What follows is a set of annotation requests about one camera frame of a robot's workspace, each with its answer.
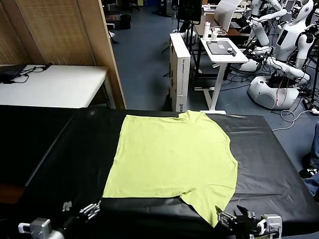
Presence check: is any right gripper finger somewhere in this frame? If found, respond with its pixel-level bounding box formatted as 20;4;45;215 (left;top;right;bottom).
215;206;237;226
236;205;257;221

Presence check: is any white rectangular table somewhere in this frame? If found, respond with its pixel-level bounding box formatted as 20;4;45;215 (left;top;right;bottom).
0;64;117;110

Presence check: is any wooden partition screen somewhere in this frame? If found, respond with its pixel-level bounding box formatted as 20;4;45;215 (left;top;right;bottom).
0;0;128;110

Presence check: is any smooth black table cover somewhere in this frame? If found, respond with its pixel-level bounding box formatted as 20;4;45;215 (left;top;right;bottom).
0;104;78;187

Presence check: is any grey closed laptop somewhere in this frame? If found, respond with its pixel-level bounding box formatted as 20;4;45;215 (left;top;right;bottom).
206;41;236;55

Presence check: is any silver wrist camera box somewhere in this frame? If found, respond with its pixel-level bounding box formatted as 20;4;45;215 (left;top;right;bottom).
258;214;283;237
17;218;52;236

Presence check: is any brown wooden desk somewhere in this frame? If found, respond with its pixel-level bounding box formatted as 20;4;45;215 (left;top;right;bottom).
193;12;252;38

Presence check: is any black monitor on tripod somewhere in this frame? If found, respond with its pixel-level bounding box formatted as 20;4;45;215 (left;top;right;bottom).
161;0;204;74

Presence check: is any black and white shoe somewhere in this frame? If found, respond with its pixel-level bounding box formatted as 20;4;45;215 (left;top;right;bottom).
299;153;319;179

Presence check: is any black cable with plug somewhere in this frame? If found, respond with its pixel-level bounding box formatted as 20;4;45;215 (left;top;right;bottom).
1;62;53;85

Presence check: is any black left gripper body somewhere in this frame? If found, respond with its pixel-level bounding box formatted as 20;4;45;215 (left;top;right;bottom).
56;211;87;234

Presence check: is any white floor cable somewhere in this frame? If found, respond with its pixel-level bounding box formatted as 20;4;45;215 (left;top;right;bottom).
271;107;319;132

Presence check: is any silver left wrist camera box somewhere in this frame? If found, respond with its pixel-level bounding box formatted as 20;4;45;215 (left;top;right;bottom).
17;218;52;236

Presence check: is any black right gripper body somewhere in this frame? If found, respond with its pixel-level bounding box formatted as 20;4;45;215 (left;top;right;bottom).
233;215;262;236

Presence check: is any wrinkled black table cover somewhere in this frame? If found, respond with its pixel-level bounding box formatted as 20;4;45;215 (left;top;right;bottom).
18;107;312;239

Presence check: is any yellow-green printed t-shirt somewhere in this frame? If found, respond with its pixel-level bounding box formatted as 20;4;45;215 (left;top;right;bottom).
102;110;239;228

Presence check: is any white humanoid robot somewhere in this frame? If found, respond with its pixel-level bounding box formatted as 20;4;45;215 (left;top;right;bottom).
245;0;289;48
264;0;319;84

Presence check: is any white curved panel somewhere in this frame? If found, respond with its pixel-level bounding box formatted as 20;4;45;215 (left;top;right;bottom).
214;0;242;32

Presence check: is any black laptop bag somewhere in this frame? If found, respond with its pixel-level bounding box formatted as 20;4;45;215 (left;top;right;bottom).
0;64;27;78

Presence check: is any small white standing desk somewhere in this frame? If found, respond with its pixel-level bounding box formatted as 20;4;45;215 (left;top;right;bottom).
193;37;250;115

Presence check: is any large white robot base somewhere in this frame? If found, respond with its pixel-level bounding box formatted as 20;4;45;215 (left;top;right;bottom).
247;75;300;111

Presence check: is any tall white cardboard box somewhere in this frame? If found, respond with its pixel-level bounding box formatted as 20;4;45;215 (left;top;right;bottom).
168;32;192;113

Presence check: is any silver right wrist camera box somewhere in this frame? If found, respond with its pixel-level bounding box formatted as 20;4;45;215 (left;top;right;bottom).
258;214;283;237

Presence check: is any black waste bin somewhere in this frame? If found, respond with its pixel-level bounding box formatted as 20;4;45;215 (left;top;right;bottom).
120;14;132;30

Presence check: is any white water bottle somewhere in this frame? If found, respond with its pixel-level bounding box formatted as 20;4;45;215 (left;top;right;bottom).
202;21;211;40

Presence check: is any small white robot base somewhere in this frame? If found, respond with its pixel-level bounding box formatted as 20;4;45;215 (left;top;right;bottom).
238;59;261;73

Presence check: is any black tripod stand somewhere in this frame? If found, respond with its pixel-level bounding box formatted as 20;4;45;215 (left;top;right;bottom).
308;37;319;105

